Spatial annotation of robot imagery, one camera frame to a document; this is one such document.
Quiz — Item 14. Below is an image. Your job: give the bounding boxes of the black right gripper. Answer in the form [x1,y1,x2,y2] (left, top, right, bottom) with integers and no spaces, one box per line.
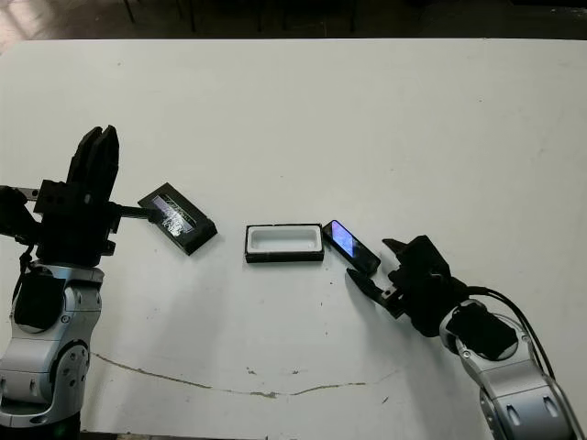
[345,237,467,338]

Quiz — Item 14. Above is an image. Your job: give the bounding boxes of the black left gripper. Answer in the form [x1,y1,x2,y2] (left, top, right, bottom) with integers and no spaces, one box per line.
[12,124,158,267]

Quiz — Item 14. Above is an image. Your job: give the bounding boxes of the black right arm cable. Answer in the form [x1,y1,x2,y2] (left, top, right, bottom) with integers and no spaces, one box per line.
[467,284,559,381]

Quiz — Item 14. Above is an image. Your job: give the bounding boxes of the black box lid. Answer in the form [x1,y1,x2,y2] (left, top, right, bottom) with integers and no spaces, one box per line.
[136,181,219,258]

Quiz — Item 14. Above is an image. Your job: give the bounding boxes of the black box with white liner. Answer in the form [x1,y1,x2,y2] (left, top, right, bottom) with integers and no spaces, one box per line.
[244,220,327,265]

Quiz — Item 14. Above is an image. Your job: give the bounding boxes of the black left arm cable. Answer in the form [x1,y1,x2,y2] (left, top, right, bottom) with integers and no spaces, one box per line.
[8,245,40,322]

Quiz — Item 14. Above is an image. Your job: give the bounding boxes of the black phone-like camera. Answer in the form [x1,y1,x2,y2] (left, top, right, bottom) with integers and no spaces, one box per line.
[320,219,382,275]

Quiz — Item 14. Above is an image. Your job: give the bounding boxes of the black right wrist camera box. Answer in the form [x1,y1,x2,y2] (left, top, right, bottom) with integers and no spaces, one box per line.
[397,234,454,288]

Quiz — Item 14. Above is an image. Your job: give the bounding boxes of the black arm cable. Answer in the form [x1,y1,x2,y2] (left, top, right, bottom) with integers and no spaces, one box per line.
[467,284,559,381]
[8,245,40,322]

